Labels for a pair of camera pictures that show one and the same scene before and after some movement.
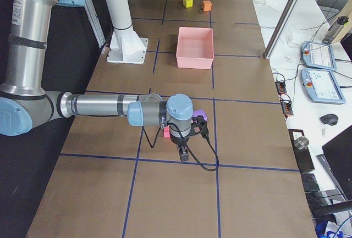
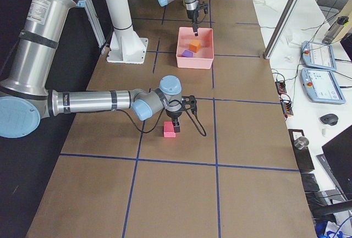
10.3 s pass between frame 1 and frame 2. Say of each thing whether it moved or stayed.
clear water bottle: stayed
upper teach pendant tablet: stayed
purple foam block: moved
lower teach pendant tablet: stayed
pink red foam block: stayed
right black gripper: moved
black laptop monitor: stayed
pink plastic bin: stayed
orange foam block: moved
